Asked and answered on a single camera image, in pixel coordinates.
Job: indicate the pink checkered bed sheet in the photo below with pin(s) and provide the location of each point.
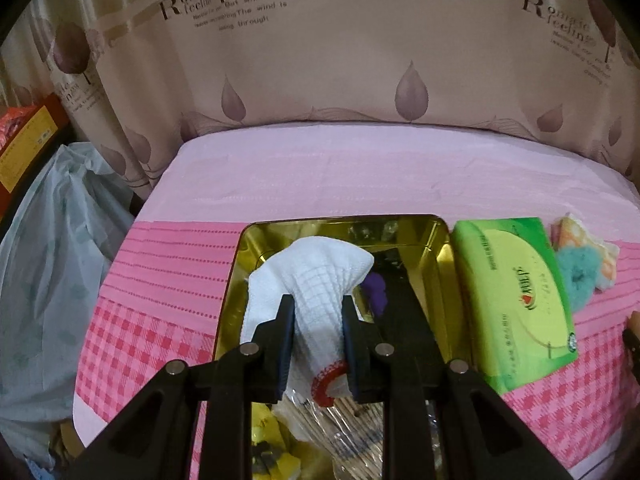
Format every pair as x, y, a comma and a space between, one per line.
175, 285

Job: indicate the brown soft toy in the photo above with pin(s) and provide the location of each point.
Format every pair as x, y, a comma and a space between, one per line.
635, 319

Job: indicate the beige leaf print curtain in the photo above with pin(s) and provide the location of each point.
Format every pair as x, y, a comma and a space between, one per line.
350, 60

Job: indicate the white knit glove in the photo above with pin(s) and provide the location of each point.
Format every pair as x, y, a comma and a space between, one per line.
315, 280

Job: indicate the purple soft item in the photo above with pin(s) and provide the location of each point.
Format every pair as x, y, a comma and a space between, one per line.
375, 290

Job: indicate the orange red packet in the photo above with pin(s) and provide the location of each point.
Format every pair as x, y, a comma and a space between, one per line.
12, 127

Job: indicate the green tissue pack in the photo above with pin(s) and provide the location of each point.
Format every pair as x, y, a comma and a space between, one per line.
500, 310

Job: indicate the yellow and red box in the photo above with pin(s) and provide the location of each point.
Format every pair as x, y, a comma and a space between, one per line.
30, 140

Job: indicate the gold metal tin box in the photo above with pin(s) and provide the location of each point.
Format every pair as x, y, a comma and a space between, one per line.
260, 245

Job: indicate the floral print cloth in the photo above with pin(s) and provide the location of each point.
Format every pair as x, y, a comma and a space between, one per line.
570, 232

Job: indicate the teal fluffy scrunchie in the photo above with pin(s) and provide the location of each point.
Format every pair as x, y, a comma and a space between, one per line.
575, 270

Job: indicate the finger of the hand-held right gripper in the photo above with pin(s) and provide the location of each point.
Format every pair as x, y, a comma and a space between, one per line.
632, 347

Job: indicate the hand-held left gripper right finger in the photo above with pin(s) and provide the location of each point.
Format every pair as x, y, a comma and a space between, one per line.
350, 342

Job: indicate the grey plastic bag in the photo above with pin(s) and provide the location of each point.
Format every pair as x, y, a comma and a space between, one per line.
55, 260

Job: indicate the yellow plush toy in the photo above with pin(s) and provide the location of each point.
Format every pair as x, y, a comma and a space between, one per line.
270, 430

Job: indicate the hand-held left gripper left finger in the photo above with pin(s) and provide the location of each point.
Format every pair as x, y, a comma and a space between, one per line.
286, 342

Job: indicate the clear bag of wooden sticks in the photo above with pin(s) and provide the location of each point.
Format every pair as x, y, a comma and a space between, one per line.
340, 425

